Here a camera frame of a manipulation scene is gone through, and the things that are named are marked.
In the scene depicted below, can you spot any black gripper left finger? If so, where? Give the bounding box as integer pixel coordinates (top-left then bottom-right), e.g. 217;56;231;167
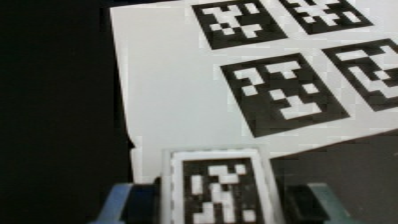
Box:
87;183;160;224

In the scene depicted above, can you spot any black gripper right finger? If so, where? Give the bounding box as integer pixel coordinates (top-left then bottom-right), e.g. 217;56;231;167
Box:
282;183;355;224

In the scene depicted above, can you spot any white flat base plate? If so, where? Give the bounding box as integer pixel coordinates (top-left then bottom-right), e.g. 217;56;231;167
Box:
110;0;398;183

